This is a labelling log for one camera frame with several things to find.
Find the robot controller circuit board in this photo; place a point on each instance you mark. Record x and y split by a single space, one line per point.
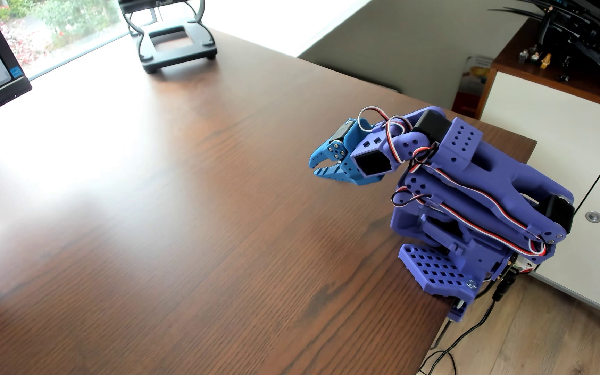
525 263

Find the dark toy minifigure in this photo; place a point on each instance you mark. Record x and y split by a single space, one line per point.
524 54

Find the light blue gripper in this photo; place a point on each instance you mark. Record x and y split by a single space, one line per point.
335 150

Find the black metal stand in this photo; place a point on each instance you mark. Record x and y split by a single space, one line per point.
175 49

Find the black brick model spaceship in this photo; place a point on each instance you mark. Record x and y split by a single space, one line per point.
591 31

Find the golden toy minifigure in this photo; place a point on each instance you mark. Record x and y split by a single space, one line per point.
546 61

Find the white cabinet with wooden top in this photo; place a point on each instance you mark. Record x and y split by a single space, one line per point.
539 120

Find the round silver cabinet lock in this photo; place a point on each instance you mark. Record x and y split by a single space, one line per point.
593 216

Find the purple robot arm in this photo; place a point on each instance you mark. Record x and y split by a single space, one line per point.
487 172

